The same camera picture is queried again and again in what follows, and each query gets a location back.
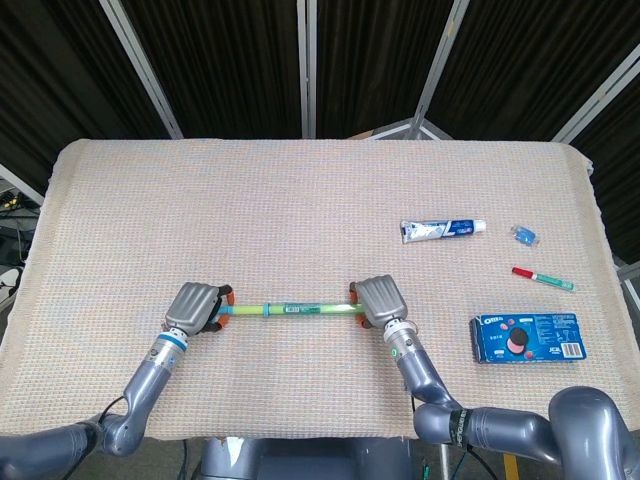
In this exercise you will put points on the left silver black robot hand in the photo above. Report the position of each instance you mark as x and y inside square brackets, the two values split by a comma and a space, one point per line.
[192, 307]

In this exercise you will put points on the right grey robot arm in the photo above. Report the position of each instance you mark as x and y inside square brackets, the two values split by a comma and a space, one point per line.
[425, 375]

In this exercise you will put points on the blue Oreo cookie box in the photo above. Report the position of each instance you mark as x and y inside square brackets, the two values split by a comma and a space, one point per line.
[525, 340]

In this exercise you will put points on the grey robot torso base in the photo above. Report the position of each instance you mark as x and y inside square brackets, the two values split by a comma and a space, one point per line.
[300, 460]

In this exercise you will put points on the red green marker pen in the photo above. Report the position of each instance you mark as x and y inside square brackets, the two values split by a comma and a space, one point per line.
[542, 279]

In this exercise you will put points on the brown cardboard piece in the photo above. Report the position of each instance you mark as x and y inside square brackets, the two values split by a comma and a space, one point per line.
[362, 135]

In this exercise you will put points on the white metal partition post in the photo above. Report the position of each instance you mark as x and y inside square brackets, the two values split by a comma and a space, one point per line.
[307, 70]
[22, 182]
[142, 70]
[595, 97]
[440, 65]

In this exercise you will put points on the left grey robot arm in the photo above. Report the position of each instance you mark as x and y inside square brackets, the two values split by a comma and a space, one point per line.
[145, 380]

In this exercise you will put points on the small blue plastic packet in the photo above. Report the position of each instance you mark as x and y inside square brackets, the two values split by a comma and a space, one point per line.
[525, 235]

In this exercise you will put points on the beige woven tablecloth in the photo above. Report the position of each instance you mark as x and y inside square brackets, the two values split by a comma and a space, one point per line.
[300, 200]

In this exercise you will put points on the blue white toothpaste tube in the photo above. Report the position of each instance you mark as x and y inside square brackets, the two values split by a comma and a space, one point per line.
[440, 230]

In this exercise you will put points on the white sneaker shoe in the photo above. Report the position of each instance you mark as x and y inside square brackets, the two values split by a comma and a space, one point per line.
[7, 280]

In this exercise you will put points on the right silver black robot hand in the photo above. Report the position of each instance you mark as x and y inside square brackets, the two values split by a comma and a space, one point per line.
[382, 300]

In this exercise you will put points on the green blue long stick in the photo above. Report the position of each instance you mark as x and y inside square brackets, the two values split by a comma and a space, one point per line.
[300, 309]

